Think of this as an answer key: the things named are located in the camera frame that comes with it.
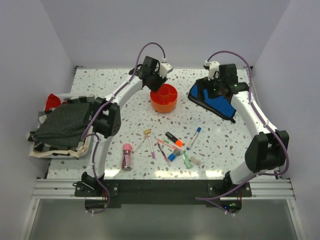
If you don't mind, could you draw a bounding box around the orange round organizer container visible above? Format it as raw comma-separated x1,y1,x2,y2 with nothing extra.
149,83,178,114

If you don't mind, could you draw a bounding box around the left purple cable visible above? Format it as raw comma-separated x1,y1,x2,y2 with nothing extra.
78,42,168,215

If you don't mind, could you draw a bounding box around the purple cable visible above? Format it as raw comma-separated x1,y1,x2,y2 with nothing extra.
78,42,168,215
194,50,291,215

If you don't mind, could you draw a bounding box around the pink capped glitter tube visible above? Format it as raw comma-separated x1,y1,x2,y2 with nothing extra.
121,143,132,171

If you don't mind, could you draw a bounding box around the blue capped white marker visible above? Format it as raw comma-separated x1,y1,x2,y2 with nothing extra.
186,127,202,150

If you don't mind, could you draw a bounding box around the blue black pencil pouch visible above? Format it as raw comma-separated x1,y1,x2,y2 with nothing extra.
187,83,236,124

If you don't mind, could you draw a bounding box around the aluminium frame rail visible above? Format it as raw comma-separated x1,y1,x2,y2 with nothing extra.
31,178,83,200

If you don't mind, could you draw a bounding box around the green capped orange marker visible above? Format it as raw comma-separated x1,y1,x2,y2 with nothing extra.
155,137,185,152

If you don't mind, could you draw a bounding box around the green correction tape pen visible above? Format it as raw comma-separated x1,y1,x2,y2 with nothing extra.
181,151,192,169

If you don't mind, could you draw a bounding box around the small tan eraser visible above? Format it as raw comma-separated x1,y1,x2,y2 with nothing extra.
143,128,151,135

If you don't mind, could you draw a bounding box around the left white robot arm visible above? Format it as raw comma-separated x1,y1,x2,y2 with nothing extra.
81,56,174,196

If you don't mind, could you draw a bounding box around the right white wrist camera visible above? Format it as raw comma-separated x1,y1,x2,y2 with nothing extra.
203,60,220,80

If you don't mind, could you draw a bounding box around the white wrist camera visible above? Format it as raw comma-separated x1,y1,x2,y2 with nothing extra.
203,60,220,80
158,62,174,78

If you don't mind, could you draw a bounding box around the dark red gel pen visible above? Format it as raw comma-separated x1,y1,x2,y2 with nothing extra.
156,141,171,167

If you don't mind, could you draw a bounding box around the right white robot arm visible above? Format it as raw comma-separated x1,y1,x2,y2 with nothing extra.
196,61,290,198

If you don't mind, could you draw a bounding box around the beige rectangular eraser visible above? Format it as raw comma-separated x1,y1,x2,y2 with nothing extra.
189,156,201,166

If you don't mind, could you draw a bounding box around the black orange highlighter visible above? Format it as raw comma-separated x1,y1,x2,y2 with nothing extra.
165,131,183,147

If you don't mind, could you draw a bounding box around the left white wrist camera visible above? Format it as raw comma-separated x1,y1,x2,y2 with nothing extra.
158,62,174,78

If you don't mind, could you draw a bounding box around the pile of folded cloths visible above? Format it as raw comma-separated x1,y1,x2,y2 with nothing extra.
27,93,95,159

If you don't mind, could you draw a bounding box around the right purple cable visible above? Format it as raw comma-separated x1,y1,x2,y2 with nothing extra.
194,50,291,215

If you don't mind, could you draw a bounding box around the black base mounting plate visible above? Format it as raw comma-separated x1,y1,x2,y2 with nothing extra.
72,179,252,210

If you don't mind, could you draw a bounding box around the blue grey glue stick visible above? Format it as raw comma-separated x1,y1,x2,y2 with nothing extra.
168,149,181,162

